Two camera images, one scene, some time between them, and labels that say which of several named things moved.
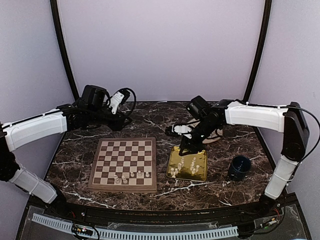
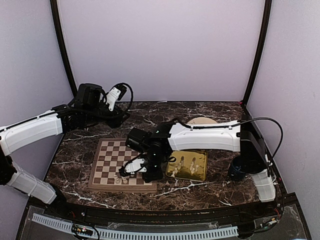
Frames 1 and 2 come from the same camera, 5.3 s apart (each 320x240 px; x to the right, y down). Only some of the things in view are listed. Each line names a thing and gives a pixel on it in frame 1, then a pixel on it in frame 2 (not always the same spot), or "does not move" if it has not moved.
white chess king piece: (124, 181) does not move
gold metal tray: (191, 167) does not move
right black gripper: (195, 147) -> (156, 175)
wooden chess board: (125, 165) does not move
